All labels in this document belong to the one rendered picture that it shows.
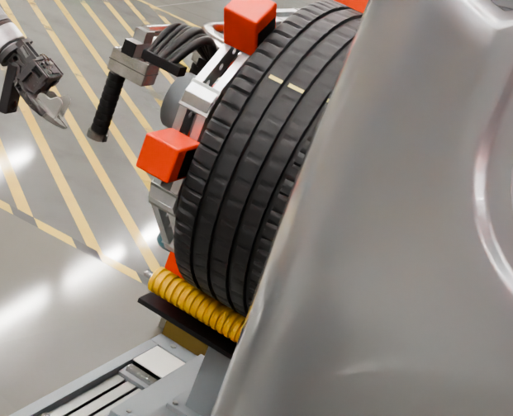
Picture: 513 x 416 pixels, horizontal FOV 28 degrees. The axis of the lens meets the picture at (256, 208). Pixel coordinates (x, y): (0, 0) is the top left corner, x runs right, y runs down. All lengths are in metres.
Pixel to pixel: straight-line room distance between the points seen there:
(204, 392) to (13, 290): 0.92
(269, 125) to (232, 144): 0.08
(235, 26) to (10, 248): 1.54
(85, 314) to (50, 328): 0.16
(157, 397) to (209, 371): 0.15
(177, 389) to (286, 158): 0.81
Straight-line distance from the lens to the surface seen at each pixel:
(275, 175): 1.81
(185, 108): 1.94
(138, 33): 2.08
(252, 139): 1.84
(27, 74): 2.35
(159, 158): 1.88
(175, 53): 2.03
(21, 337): 2.87
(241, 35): 1.95
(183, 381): 2.47
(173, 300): 2.18
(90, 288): 3.20
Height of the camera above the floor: 1.49
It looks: 20 degrees down
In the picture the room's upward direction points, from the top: 22 degrees clockwise
